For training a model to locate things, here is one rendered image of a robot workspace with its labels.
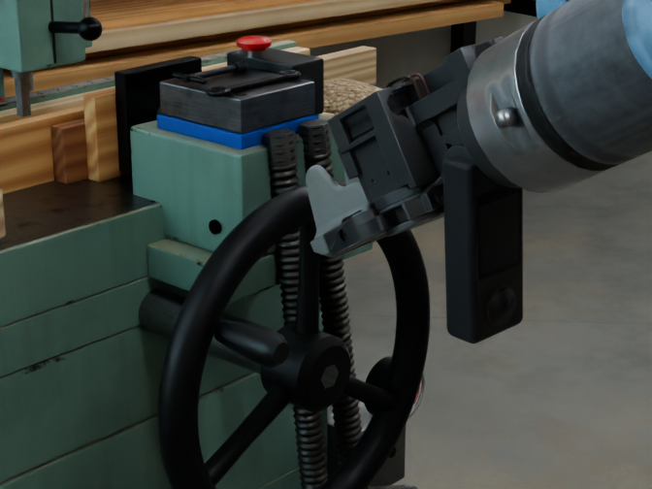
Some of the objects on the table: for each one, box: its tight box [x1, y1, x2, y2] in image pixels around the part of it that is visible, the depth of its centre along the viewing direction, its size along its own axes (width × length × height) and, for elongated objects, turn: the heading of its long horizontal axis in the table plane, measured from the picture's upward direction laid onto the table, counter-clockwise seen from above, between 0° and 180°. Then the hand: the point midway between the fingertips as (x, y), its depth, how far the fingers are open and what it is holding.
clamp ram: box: [114, 55, 202, 174], centre depth 124 cm, size 9×8×9 cm
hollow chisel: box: [15, 78, 31, 116], centre depth 124 cm, size 1×1×5 cm
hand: (332, 250), depth 95 cm, fingers closed
